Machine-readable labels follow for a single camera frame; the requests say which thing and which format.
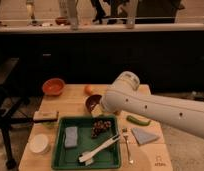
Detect grey blue sponge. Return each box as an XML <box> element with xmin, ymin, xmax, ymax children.
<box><xmin>64</xmin><ymin>126</ymin><xmax>78</xmax><ymax>148</ymax></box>

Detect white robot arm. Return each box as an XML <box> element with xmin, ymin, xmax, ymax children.
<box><xmin>100</xmin><ymin>71</ymin><xmax>204</xmax><ymax>139</ymax></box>

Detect orange fruit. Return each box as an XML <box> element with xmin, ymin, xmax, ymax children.
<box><xmin>84</xmin><ymin>85</ymin><xmax>93</xmax><ymax>95</ymax></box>

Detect dark red bowl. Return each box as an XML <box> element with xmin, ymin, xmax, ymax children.
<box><xmin>85</xmin><ymin>94</ymin><xmax>101</xmax><ymax>113</ymax></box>

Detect bunch of dark grapes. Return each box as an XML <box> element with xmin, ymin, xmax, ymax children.
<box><xmin>91</xmin><ymin>120</ymin><xmax>111</xmax><ymax>138</ymax></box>

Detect green pepper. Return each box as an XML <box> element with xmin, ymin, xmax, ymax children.
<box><xmin>126</xmin><ymin>115</ymin><xmax>151</xmax><ymax>126</ymax></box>

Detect orange bowl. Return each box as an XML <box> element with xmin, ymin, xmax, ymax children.
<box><xmin>42</xmin><ymin>78</ymin><xmax>65</xmax><ymax>96</ymax></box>

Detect silver fork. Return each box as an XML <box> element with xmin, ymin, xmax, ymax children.
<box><xmin>122</xmin><ymin>128</ymin><xmax>134</xmax><ymax>164</ymax></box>

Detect green plastic tray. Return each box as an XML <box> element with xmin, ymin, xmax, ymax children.
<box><xmin>51</xmin><ymin>116</ymin><xmax>121</xmax><ymax>171</ymax></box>

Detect grey folded cloth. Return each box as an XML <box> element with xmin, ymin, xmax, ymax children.
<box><xmin>131</xmin><ymin>128</ymin><xmax>159</xmax><ymax>145</ymax></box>

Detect wooden block brush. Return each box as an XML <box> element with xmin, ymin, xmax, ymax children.
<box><xmin>33</xmin><ymin>111</ymin><xmax>58</xmax><ymax>122</ymax></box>

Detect white plastic tongs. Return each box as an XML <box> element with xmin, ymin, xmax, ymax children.
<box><xmin>78</xmin><ymin>134</ymin><xmax>120</xmax><ymax>165</ymax></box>

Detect red bowl on counter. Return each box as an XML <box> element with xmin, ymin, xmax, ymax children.
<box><xmin>55</xmin><ymin>17</ymin><xmax>70</xmax><ymax>25</ymax></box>

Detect white round container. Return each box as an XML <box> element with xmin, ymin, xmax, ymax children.
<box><xmin>29</xmin><ymin>134</ymin><xmax>49</xmax><ymax>154</ymax></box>

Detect black chair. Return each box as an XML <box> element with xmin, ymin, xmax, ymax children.
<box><xmin>0</xmin><ymin>57</ymin><xmax>35</xmax><ymax>170</ymax></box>

